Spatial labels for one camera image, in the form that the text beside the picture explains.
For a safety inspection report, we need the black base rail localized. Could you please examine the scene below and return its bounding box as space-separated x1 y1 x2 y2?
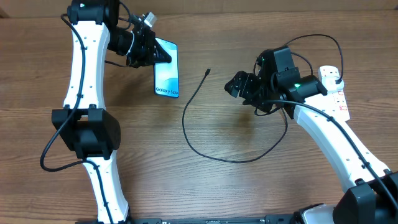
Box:
127 214 300 224

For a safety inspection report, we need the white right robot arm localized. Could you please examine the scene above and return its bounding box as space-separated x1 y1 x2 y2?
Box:
224 46 397 223

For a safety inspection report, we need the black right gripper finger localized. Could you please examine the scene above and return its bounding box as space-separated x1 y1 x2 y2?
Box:
232 71 249 84
224 79 241 98

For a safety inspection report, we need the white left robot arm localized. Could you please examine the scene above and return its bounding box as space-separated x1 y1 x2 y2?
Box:
52 1 176 223

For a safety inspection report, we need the Galaxy S24+ smartphone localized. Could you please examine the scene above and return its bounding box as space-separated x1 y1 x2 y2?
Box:
154 37 179 98

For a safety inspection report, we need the white power strip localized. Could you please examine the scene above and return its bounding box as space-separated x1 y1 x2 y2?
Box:
318 65 350 121

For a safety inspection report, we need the white charger plug adapter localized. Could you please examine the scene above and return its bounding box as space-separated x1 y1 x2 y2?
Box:
321 76 345 94

